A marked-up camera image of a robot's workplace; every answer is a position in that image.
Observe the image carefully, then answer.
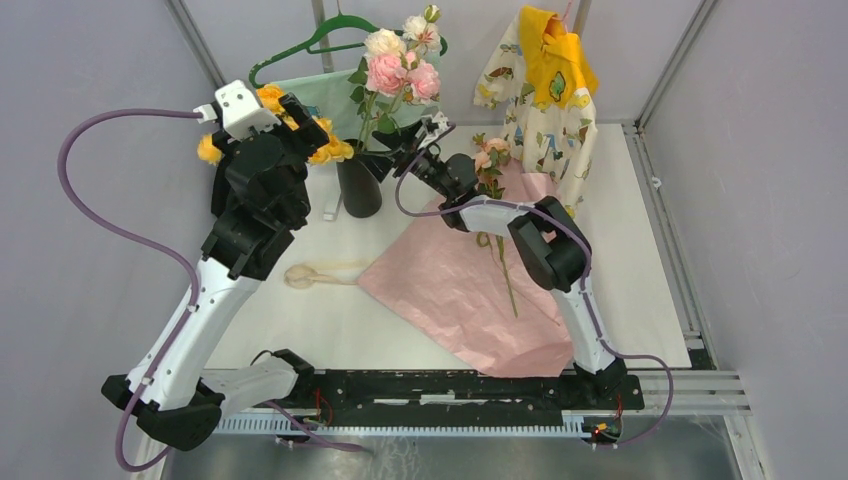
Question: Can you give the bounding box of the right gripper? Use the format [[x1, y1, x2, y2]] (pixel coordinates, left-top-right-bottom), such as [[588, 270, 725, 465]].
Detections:
[[353, 120, 452, 199]]

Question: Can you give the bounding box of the yellow rose stem bunch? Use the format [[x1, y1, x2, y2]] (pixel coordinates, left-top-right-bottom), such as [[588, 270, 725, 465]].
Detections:
[[196, 84, 356, 167]]

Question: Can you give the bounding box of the pink peach flower stem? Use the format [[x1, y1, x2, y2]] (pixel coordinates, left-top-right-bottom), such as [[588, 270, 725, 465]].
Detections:
[[472, 133, 518, 317]]

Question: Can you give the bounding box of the beige printed ribbon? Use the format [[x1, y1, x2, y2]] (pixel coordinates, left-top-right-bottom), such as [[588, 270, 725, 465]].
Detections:
[[283, 259, 373, 290]]

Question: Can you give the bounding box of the pink wrapping paper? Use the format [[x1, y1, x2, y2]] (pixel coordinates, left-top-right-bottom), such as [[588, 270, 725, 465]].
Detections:
[[357, 162, 575, 379]]

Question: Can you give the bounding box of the cream pink rose stem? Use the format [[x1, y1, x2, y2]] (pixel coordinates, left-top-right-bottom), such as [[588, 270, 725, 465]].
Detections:
[[348, 4, 442, 152]]

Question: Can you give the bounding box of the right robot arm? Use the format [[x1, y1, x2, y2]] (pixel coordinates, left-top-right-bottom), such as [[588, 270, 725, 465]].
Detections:
[[372, 119, 628, 408]]

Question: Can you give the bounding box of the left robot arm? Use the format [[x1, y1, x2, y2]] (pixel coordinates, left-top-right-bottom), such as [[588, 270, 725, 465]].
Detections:
[[101, 92, 328, 451]]

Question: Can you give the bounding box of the black cylindrical vase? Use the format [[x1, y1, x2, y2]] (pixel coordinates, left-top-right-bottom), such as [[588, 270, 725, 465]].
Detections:
[[337, 152, 382, 219]]

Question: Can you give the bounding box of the green cartoon cloth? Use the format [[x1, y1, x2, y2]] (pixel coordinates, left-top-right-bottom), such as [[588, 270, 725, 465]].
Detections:
[[271, 69, 440, 140]]

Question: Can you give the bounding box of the black cloth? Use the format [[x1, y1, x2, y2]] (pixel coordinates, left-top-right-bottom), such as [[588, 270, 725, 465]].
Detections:
[[210, 158, 230, 218]]

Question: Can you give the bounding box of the green clothes hanger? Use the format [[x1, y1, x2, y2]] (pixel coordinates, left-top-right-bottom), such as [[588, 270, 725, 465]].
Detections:
[[248, 13, 450, 89]]

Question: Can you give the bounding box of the yellow cartoon child jacket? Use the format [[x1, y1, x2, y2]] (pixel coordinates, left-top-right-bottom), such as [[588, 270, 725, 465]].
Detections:
[[473, 6, 598, 216]]

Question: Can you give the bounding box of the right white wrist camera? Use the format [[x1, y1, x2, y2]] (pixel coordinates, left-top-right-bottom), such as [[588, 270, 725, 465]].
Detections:
[[419, 111, 456, 149]]

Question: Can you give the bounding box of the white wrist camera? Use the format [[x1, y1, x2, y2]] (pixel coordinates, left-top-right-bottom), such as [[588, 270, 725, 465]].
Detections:
[[419, 111, 456, 149], [192, 80, 282, 141]]

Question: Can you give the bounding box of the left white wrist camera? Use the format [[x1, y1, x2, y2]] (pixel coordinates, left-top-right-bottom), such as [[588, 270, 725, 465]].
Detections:
[[192, 80, 282, 141]]

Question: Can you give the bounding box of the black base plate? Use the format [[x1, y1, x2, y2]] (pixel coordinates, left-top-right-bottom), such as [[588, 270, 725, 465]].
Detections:
[[266, 351, 645, 428]]

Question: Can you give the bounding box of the white slotted cable duct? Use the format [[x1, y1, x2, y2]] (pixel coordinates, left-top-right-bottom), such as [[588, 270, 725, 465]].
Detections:
[[216, 370, 752, 443]]

